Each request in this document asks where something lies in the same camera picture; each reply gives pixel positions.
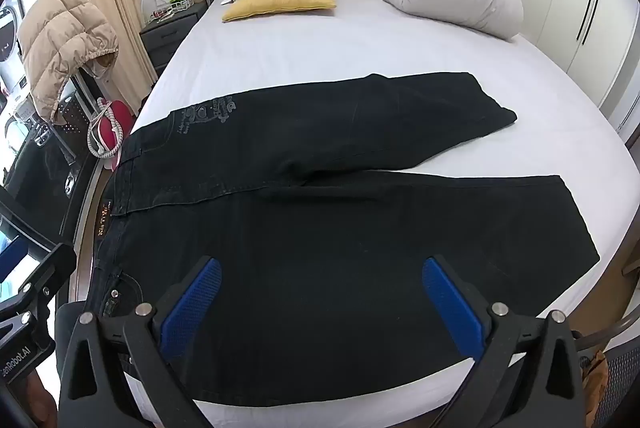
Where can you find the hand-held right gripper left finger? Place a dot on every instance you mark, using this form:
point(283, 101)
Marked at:
point(192, 308)

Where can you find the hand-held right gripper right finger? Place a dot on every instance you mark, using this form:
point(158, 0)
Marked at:
point(450, 303)

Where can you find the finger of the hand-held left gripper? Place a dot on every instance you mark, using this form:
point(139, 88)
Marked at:
point(52, 268)

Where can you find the black pants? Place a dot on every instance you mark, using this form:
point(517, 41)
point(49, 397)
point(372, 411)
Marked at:
point(325, 233)

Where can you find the black glossy cabinet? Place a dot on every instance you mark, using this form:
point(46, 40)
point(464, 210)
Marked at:
point(55, 167)

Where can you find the red and white bag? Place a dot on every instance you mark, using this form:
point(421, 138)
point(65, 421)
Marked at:
point(115, 127)

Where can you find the grey mesh chair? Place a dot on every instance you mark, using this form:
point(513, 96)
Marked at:
point(620, 373)

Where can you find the glass sliding door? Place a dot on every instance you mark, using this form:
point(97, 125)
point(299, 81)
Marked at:
point(12, 72)

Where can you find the beige puffer jacket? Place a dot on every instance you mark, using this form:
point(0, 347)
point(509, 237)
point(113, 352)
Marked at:
point(60, 47)

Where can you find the dark grey nightstand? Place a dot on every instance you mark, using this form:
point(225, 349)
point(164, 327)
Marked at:
point(162, 42)

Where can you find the bed with white sheet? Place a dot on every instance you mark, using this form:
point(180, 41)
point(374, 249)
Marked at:
point(325, 47)

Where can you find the clear basket of small things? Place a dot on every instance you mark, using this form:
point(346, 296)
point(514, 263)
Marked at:
point(165, 5)

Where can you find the yellow pillow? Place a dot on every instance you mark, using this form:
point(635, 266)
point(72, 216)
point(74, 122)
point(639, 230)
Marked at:
point(280, 2)

